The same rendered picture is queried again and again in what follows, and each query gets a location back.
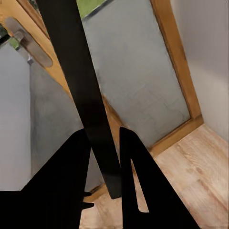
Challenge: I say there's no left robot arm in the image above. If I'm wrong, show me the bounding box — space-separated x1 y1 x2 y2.
0 191 94 213

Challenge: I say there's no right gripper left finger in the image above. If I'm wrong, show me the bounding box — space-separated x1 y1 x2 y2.
0 128 91 229

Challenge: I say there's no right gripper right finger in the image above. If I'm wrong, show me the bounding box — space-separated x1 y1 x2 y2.
119 127 200 229

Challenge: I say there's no poster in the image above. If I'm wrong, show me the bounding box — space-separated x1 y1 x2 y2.
35 0 122 199

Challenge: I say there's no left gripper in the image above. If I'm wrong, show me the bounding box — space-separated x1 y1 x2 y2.
82 192 94 209

